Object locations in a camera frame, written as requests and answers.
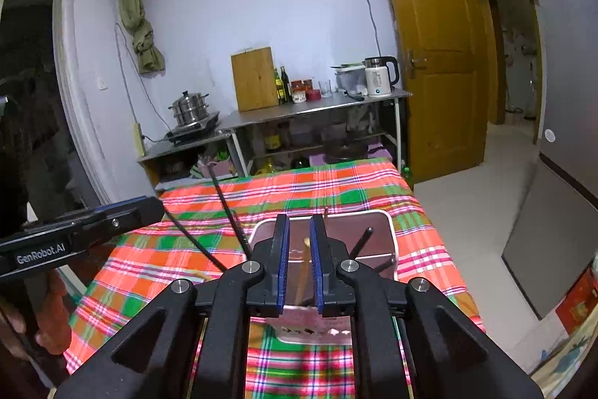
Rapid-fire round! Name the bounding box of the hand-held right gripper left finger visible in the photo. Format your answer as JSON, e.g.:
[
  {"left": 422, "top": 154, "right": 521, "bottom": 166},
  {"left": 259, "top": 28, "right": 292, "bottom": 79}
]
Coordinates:
[{"left": 53, "top": 214, "right": 291, "bottom": 399}]

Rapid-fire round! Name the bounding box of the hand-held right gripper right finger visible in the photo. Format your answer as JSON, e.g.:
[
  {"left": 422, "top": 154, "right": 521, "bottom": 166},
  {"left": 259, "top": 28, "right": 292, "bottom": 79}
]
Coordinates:
[{"left": 309, "top": 214, "right": 545, "bottom": 399}]

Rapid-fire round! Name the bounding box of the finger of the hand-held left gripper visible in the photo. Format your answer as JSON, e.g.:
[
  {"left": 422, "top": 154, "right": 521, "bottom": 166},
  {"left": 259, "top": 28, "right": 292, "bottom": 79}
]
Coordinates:
[{"left": 25, "top": 196, "right": 165, "bottom": 248}]

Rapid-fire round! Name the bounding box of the pink utensil holder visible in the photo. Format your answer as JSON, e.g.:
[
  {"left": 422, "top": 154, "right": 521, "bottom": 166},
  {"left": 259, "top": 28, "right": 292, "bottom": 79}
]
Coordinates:
[{"left": 247, "top": 211, "right": 399, "bottom": 344}]

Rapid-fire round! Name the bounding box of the person's left hand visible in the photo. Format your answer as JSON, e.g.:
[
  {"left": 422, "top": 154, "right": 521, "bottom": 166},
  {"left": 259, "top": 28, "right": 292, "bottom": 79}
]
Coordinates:
[{"left": 0, "top": 272, "right": 73, "bottom": 357}]

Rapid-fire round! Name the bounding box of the plaid tablecloth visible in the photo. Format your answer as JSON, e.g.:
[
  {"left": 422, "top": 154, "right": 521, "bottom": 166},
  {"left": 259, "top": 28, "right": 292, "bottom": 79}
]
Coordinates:
[{"left": 63, "top": 157, "right": 487, "bottom": 399}]

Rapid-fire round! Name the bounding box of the low steel shelf table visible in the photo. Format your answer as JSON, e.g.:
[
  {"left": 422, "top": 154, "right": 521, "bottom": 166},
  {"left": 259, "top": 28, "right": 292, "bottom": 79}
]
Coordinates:
[{"left": 137, "top": 132, "right": 237, "bottom": 191}]

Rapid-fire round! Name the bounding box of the pink basket with greens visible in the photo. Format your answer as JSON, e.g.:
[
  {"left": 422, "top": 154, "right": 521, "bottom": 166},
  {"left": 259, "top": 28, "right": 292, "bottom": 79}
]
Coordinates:
[{"left": 197, "top": 149, "right": 235, "bottom": 178}]

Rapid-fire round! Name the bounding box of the black induction cooker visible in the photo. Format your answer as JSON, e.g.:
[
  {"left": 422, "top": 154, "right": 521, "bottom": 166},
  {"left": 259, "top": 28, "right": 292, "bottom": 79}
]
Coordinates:
[{"left": 166, "top": 111, "right": 221, "bottom": 145}]

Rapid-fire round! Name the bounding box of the steel steamer pot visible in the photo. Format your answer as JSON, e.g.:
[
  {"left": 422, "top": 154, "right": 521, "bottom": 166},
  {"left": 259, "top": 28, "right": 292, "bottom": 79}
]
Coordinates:
[{"left": 169, "top": 90, "right": 210, "bottom": 129}]

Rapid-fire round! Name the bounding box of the dark cooking pot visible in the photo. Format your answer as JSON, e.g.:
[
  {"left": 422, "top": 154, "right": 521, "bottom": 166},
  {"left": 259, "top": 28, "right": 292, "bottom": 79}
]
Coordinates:
[{"left": 322, "top": 137, "right": 371, "bottom": 165}]

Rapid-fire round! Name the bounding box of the tall steel shelf table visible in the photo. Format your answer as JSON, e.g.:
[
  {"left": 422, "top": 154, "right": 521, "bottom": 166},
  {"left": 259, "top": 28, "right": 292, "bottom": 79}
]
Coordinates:
[{"left": 219, "top": 89, "right": 413, "bottom": 178}]

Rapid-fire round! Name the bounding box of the red lidded jar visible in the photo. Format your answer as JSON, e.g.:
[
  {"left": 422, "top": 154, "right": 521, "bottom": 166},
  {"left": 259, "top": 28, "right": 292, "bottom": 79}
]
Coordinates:
[{"left": 292, "top": 80, "right": 314, "bottom": 102}]

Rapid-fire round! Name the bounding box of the wooden cutting board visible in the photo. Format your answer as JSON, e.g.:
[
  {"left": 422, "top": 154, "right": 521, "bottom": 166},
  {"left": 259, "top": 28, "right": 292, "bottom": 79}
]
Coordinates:
[{"left": 231, "top": 47, "right": 280, "bottom": 112}]

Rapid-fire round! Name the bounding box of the white plastic container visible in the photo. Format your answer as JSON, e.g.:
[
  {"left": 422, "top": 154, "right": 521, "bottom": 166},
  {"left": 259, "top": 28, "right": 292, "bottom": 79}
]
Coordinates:
[{"left": 333, "top": 63, "right": 367, "bottom": 97}]

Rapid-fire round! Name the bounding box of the green knotted curtain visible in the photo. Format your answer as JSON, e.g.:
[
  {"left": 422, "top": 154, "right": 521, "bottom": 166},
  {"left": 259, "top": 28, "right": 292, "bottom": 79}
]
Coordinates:
[{"left": 117, "top": 0, "right": 166, "bottom": 75}]

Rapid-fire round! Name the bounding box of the white electric kettle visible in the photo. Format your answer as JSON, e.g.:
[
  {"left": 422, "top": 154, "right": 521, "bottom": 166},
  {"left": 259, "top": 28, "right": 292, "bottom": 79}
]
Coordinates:
[{"left": 364, "top": 56, "right": 400, "bottom": 98}]

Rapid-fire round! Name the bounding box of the wooden door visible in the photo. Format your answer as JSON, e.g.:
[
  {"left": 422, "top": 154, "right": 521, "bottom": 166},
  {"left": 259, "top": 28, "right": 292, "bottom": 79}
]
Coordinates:
[{"left": 369, "top": 0, "right": 490, "bottom": 185}]

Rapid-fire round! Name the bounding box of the red cardboard box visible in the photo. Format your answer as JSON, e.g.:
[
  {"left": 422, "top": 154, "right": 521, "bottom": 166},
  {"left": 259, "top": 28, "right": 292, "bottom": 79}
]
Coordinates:
[{"left": 555, "top": 267, "right": 598, "bottom": 335}]

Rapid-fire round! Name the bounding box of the grey refrigerator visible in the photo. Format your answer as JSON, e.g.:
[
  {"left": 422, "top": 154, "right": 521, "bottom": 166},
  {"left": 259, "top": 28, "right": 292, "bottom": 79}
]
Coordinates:
[{"left": 501, "top": 0, "right": 598, "bottom": 320}]

